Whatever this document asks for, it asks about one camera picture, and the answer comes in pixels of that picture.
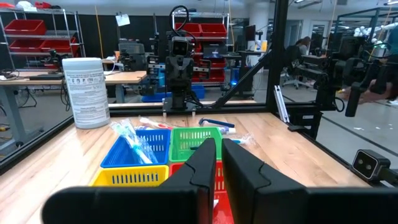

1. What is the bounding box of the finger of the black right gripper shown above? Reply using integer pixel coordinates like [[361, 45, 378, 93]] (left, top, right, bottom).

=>
[[179, 57, 195, 93], [165, 57, 180, 93]]

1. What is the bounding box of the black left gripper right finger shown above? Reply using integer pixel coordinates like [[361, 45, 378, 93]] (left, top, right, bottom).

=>
[[221, 138, 398, 224]]

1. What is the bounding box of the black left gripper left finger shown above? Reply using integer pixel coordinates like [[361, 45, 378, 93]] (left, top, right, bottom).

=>
[[42, 138, 218, 224]]

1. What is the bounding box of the red white toothbrush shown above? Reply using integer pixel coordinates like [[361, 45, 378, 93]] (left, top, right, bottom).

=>
[[139, 116, 174, 131]]

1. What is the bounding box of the green toothbrush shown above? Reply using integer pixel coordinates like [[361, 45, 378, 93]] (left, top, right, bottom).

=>
[[109, 120, 147, 156]]

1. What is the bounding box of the teal handle toothbrush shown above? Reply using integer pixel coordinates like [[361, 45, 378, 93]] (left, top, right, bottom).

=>
[[222, 133, 256, 147]]

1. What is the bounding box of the laptop with lit screen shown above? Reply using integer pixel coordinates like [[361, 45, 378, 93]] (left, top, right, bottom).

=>
[[203, 43, 228, 59]]

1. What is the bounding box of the yellow plastic basket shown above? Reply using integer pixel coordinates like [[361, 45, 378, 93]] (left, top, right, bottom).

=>
[[89, 164, 170, 187]]

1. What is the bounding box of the red storage bin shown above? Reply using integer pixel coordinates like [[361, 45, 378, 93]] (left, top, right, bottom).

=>
[[8, 39, 44, 53], [174, 22, 202, 37], [3, 19, 47, 36], [200, 23, 228, 38], [40, 37, 78, 54]]

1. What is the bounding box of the wooden top desk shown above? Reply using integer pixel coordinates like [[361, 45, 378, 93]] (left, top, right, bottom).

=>
[[0, 70, 147, 147]]

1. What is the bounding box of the blue disposable razor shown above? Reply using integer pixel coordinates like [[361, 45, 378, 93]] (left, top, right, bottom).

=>
[[198, 117, 236, 129]]

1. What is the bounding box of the blue plastic basket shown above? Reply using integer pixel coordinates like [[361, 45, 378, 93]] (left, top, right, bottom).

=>
[[99, 128, 172, 169]]

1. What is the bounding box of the white paper tag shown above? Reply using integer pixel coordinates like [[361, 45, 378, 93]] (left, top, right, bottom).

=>
[[115, 14, 131, 27]]

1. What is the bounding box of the green plastic basket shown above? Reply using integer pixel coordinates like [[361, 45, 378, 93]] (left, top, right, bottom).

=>
[[169, 126, 223, 163]]

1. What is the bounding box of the yellow pole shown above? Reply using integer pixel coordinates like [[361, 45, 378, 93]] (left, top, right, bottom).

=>
[[95, 4, 104, 60]]

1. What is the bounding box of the white wipes canister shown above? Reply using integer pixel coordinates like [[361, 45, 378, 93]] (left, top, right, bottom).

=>
[[61, 57, 111, 130]]

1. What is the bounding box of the red plastic basket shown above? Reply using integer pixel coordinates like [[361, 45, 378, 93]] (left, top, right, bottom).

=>
[[169, 160, 236, 224]]

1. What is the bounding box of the black office chair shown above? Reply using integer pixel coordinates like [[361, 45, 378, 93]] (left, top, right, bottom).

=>
[[281, 45, 312, 90]]

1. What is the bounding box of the person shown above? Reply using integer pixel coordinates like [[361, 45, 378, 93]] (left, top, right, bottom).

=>
[[295, 36, 312, 57]]

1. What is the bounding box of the person's hand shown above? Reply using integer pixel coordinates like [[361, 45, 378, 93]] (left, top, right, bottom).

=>
[[357, 79, 398, 105]]

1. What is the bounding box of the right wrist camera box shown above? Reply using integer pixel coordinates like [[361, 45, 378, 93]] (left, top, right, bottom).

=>
[[170, 36, 191, 59]]

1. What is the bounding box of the table-level camera box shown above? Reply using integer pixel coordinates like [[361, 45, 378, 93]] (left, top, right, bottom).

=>
[[351, 149, 392, 183]]

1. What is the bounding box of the silver aluminium bracket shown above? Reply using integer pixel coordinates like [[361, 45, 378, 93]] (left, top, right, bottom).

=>
[[273, 85, 290, 124]]

